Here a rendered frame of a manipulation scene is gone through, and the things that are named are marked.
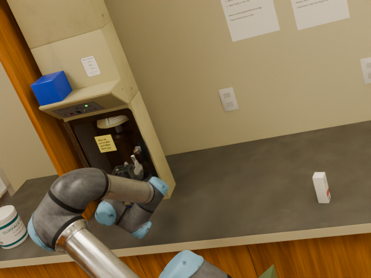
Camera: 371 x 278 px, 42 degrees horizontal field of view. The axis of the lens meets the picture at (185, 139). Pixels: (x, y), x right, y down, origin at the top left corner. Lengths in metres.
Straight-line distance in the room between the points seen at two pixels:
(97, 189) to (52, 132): 0.73
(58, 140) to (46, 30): 0.47
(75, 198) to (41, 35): 0.80
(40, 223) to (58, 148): 0.73
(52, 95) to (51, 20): 0.28
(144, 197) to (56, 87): 0.56
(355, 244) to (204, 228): 0.53
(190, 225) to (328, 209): 0.52
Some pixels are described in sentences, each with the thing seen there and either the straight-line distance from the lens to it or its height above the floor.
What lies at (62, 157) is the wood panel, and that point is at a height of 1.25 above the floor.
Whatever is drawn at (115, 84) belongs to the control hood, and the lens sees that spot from 1.83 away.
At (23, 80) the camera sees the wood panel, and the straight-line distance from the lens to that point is 2.00.
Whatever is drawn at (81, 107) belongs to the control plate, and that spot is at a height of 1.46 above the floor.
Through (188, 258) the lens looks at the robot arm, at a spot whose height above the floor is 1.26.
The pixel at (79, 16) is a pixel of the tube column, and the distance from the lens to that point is 1.86.
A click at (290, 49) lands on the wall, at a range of 2.16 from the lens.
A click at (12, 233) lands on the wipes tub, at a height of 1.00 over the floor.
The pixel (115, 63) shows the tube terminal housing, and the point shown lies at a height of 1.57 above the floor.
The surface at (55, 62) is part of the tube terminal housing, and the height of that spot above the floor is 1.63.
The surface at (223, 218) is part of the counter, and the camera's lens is 1.86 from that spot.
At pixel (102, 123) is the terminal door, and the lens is 1.98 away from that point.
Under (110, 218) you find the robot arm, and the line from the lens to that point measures 1.70.
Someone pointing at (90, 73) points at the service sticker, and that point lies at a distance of 1.92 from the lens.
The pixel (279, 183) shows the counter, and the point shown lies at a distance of 1.96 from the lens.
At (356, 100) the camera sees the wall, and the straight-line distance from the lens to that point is 2.26.
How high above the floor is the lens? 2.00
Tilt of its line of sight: 24 degrees down
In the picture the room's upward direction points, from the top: 20 degrees counter-clockwise
